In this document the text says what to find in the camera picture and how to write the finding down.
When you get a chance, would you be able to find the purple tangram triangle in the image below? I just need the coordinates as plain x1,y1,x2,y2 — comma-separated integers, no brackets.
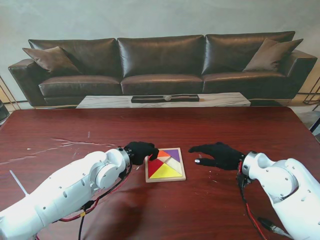
163,149,181,164

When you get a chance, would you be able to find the large yellow tangram triangle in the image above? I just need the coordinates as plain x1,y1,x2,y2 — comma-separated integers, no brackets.
149,163,182,179

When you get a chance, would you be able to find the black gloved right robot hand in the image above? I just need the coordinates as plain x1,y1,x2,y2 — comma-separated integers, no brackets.
188,142,246,172

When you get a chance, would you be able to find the red black right arm cable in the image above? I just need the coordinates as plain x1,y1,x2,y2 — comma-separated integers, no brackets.
236,172,286,240

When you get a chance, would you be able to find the thin white cable tie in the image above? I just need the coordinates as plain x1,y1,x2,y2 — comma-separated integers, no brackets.
9,169,29,196

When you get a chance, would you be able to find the long black decorative tray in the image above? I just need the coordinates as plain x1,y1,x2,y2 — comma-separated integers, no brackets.
131,94,200,104

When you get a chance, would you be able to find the square wooden puzzle tray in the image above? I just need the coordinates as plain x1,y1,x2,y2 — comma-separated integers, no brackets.
144,147,187,184

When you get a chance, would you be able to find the marble coffee table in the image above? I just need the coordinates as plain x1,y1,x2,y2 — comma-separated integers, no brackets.
75,92,252,109

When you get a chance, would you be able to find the red black left arm cable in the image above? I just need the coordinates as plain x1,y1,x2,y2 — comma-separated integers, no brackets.
32,162,135,240

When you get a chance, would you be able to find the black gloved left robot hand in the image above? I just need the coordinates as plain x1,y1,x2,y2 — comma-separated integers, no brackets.
123,141,160,166

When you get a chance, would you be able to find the thin metal side table frame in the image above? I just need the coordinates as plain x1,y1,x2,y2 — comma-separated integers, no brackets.
302,74,320,106
0,74,22,111

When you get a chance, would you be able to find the large red tangram triangle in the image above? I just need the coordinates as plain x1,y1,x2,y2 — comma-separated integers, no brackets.
147,153,165,178

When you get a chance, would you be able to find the brown sofa cushion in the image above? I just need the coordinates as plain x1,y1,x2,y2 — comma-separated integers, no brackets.
242,37,304,73
21,46,81,75

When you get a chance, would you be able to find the red black arm cable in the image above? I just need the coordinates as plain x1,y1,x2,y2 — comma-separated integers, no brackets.
32,162,135,240
236,172,286,240

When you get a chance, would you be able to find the dark brown leather sofa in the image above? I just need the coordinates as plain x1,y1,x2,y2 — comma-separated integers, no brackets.
7,30,318,109

